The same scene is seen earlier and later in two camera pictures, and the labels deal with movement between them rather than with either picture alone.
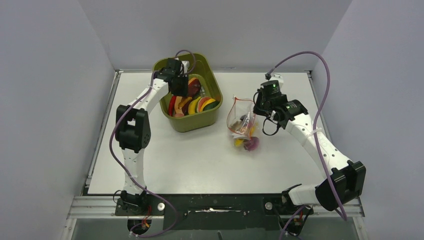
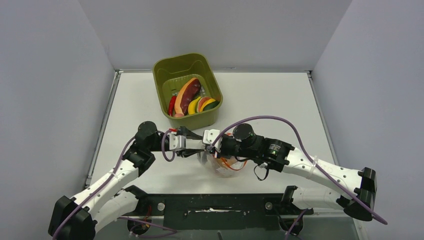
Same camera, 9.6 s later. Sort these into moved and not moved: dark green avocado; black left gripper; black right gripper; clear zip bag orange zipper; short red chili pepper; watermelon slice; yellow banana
Moved: black left gripper; black right gripper; clear zip bag orange zipper
Not moved: watermelon slice; dark green avocado; short red chili pepper; yellow banana
